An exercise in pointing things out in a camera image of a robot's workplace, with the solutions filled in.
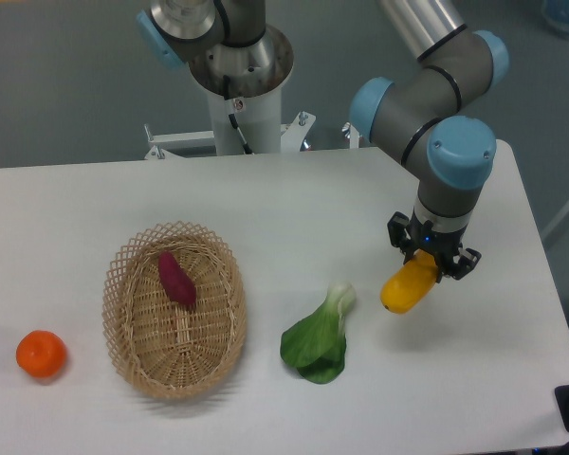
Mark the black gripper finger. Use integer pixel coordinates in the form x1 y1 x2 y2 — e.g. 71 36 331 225
439 247 482 281
387 211 413 264

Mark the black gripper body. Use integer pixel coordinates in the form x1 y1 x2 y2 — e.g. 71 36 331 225
405 213 465 268

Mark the yellow mango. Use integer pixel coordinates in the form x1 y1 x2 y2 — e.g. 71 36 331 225
380 250 438 314

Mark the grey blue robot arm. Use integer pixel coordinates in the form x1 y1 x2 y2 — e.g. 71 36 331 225
137 1 509 280

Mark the green bok choy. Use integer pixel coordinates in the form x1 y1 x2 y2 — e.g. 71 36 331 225
280 282 357 385

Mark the purple sweet potato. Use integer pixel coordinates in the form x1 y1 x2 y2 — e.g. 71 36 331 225
158 251 196 309

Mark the woven wicker basket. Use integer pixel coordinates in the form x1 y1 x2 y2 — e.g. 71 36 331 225
102 221 247 400

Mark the orange tangerine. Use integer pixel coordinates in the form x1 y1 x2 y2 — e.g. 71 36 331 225
15 330 67 379

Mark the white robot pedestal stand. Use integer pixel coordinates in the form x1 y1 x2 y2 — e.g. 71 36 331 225
143 27 366 160

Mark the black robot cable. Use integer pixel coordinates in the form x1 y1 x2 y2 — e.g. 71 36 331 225
221 74 256 155

